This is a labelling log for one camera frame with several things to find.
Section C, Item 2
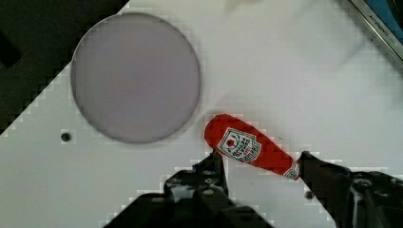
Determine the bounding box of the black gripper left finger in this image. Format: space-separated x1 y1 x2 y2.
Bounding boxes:
163 151 229 204

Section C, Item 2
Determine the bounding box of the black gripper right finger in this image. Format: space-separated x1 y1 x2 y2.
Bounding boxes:
298 151 403 228

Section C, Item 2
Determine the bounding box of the red ketchup bottle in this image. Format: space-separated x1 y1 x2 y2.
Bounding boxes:
204 114 299 180

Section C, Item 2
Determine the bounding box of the grey round plate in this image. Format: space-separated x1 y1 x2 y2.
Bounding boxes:
70 13 202 143

